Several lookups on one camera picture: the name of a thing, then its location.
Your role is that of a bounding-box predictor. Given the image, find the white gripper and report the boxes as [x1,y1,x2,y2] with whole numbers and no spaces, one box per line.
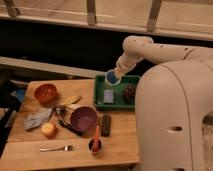
[114,53,138,78]

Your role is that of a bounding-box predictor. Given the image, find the blue and white cup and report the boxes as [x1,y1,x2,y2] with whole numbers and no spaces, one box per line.
[105,70,121,86]

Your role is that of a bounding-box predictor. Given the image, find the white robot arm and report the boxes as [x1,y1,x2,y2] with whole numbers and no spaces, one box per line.
[114,36,213,78]

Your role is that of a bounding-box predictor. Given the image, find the green plastic tray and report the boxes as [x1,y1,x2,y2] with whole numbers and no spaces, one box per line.
[93,75,140,111]

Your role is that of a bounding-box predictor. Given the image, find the brown pine cone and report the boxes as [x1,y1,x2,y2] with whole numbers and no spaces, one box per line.
[122,86,136,103]

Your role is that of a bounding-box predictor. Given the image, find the grey sponge block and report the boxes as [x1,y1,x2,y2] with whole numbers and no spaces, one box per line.
[103,90,114,104]

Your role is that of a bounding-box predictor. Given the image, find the white robot body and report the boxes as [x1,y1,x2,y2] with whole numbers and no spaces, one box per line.
[135,60,213,171]

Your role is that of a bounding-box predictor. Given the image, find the black remote bar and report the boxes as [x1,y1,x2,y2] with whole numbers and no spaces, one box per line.
[101,115,111,136]

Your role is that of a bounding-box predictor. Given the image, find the yellow banana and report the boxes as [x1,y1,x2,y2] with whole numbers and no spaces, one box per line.
[60,95,81,106]

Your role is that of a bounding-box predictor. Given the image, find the purple bowl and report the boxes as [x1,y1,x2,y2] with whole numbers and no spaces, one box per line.
[70,106,97,132]

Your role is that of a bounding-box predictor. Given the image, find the orange carrot stick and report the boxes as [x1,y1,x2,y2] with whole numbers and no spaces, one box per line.
[92,125,99,153]

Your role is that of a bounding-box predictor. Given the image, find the orange red bowl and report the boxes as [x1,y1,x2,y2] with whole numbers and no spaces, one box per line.
[34,84,57,104]

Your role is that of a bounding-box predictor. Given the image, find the dark cup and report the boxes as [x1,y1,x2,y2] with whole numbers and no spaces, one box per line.
[88,139,102,155]

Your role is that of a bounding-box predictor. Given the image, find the yellow red apple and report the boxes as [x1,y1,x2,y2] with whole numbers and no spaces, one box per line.
[41,122,57,138]

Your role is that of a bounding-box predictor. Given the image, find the silver fork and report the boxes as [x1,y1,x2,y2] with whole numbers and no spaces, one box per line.
[40,145,73,152]

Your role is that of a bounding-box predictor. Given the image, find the grey cloth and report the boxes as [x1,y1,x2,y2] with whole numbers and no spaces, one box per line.
[24,108,52,131]

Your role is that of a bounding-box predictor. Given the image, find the black chair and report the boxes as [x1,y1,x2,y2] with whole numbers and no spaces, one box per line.
[0,69,28,157]

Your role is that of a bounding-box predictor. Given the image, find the black handled utensil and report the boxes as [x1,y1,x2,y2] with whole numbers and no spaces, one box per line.
[55,106,82,136]

